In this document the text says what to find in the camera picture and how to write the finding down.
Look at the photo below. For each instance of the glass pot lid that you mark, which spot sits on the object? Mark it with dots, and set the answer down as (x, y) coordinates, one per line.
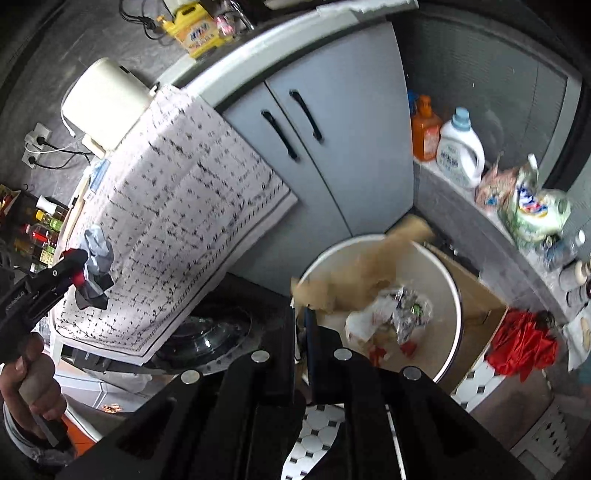
(203, 337)

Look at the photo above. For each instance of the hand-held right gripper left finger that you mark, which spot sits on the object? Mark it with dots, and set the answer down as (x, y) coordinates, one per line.
(281, 369)

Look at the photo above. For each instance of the pink printed packet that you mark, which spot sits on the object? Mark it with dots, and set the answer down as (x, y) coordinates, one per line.
(494, 194)

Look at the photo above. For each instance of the grey cabinet door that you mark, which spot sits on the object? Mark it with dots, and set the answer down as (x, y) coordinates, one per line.
(360, 115)
(314, 221)

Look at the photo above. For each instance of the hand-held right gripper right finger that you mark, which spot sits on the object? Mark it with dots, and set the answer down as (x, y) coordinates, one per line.
(310, 350)

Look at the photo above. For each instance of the yellow dish soap bottle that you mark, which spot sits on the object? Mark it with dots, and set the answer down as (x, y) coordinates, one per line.
(198, 32)

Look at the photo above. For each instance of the orange spray bottle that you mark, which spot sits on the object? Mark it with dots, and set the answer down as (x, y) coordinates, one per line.
(425, 136)

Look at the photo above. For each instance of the orange white plastic item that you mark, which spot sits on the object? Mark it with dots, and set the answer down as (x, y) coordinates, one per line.
(81, 427)

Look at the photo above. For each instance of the brown paper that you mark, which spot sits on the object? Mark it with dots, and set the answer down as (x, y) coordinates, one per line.
(369, 272)

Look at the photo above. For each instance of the white jar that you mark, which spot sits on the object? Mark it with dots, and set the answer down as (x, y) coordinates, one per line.
(572, 277)

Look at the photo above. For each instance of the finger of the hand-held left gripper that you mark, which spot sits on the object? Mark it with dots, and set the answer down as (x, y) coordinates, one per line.
(69, 267)

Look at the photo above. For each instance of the blue medicine box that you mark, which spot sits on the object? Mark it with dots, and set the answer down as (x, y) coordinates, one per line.
(99, 175)

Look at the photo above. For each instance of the brown cardboard box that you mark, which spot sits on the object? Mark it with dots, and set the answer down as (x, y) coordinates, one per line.
(480, 304)

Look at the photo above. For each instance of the white trash bin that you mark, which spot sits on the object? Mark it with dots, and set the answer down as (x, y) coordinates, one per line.
(438, 295)

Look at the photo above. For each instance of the grey wall socket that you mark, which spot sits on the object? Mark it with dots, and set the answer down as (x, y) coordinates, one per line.
(30, 158)
(41, 134)

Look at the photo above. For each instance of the silver snack bag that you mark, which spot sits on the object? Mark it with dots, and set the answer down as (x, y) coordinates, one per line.
(411, 314)

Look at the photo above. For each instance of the group of condiment bottles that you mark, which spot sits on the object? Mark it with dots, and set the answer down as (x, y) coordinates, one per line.
(18, 230)

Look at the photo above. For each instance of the small pink bottle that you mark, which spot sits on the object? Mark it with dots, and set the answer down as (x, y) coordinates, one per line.
(225, 24)

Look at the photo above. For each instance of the printed laundry powder bag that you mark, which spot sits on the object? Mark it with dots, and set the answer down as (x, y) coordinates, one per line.
(535, 212)

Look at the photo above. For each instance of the person's left hand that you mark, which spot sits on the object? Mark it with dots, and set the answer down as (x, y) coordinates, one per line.
(39, 383)

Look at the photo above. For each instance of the white laundry detergent bottle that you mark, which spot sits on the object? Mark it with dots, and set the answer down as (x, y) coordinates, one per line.
(459, 157)

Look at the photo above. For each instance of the black dashed patterned cloth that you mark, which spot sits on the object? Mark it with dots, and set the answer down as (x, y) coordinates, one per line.
(184, 207)

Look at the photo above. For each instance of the red paper piece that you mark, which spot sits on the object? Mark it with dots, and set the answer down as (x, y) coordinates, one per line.
(408, 349)

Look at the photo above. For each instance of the clear plastic bottle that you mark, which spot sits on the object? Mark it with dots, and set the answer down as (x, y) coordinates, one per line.
(561, 251)

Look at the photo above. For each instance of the grey paper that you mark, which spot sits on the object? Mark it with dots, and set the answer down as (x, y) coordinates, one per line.
(99, 249)

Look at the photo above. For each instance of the white slotted basket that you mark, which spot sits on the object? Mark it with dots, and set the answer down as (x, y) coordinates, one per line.
(545, 434)

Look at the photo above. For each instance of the wooden cutting board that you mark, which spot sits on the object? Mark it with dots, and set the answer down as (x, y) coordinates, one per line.
(78, 198)

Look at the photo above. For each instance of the cream white air fryer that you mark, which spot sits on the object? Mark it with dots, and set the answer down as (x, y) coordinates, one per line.
(101, 101)

